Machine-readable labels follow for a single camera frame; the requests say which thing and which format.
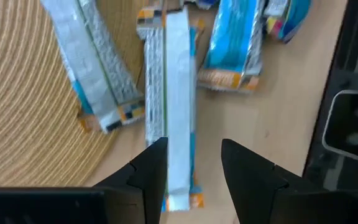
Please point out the blue and orange granola bar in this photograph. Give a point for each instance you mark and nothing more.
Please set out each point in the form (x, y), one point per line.
(232, 40)

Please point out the silver table-level camera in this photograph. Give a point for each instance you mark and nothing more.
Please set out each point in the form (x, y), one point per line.
(353, 124)

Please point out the round woven yellow placemat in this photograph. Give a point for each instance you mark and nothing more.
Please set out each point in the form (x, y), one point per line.
(20, 93)

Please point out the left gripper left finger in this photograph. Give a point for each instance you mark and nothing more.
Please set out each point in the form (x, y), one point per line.
(148, 186)

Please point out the black aluminium table frame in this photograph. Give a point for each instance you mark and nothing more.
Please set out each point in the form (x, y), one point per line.
(343, 46)

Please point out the blue and white granola bar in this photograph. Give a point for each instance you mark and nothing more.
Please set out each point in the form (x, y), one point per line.
(85, 62)
(177, 93)

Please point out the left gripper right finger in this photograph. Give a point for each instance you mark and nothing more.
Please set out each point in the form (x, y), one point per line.
(253, 186)

